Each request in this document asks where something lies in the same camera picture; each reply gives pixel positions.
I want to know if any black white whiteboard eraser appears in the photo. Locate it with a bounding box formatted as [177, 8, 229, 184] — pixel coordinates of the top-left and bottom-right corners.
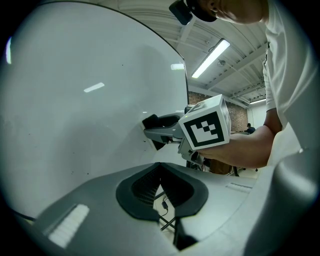
[141, 113, 166, 151]

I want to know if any large white whiteboard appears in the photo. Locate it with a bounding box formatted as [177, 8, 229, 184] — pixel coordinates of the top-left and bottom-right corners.
[0, 0, 190, 220]

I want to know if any person's right forearm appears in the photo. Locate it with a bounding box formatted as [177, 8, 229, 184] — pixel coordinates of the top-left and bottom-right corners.
[197, 124, 283, 168]

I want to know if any person's white shirt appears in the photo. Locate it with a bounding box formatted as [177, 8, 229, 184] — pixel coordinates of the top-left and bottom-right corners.
[262, 0, 320, 166]

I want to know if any person's head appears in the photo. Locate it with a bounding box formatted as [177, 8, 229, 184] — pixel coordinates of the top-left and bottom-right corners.
[186, 0, 270, 25]

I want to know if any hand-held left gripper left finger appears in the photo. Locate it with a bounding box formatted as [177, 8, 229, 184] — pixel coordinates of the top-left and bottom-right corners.
[32, 162, 180, 256]

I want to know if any black head-mounted camera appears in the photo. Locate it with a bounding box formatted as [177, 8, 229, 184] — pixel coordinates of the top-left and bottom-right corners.
[168, 0, 193, 26]

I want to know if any black power adapter cable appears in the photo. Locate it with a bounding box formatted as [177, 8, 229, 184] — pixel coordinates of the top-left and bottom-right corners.
[159, 196, 176, 231]

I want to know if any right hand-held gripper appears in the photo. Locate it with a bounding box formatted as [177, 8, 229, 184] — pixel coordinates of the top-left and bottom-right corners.
[143, 94, 232, 163]

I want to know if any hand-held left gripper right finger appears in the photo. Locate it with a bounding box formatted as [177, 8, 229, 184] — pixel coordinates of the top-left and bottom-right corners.
[161, 162, 256, 251]

